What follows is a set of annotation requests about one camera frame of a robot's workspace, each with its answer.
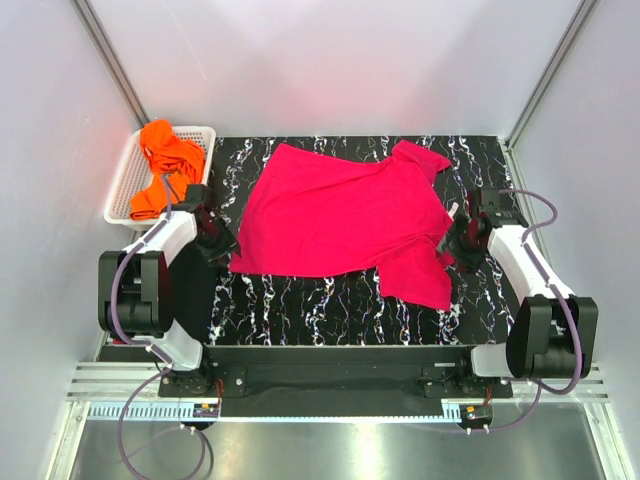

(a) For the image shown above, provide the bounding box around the magenta pink t shirt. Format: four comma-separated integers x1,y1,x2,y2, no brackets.
230,140,453,310

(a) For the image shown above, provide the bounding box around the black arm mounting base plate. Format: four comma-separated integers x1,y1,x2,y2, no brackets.
159,345,513,399

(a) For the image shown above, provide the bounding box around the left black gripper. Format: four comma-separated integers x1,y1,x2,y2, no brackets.
193,216,240,268

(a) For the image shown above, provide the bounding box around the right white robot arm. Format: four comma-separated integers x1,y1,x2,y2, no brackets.
438,188,599,397

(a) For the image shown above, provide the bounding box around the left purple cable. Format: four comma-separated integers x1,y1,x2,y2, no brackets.
108,172,216,477

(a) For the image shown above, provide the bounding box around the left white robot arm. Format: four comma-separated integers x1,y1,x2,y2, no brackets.
98,184,239,396

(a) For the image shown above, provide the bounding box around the orange t shirt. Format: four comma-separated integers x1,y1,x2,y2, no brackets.
130,119,206,221

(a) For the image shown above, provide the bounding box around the white plastic basket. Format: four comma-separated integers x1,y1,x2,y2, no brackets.
103,126,216,231

